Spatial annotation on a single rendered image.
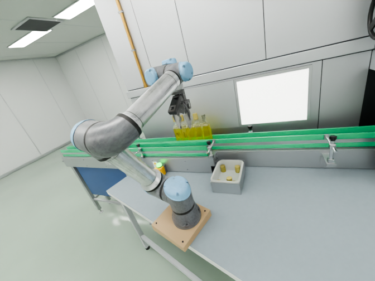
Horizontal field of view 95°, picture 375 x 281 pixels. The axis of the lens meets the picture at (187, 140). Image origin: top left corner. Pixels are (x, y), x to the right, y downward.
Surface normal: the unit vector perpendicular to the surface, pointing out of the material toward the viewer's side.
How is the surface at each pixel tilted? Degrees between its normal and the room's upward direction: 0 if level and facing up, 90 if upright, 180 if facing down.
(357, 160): 90
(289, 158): 90
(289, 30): 90
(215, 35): 90
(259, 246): 0
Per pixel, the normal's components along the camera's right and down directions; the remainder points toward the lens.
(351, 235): -0.24, -0.88
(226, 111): -0.38, 0.46
